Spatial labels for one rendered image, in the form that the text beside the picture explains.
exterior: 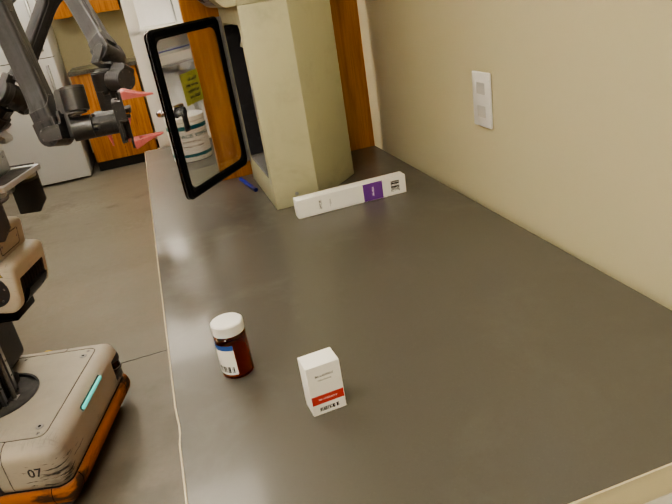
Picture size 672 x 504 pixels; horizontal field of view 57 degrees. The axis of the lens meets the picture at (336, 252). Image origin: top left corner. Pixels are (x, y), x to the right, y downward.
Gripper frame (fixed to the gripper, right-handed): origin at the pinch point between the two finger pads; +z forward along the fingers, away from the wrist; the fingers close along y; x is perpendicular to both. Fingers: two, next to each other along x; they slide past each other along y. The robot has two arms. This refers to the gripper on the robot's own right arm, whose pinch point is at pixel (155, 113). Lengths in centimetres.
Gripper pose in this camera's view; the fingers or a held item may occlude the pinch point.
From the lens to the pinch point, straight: 161.9
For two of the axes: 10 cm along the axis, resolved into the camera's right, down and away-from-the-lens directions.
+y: -1.4, -9.0, -4.0
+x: -3.0, -3.5, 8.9
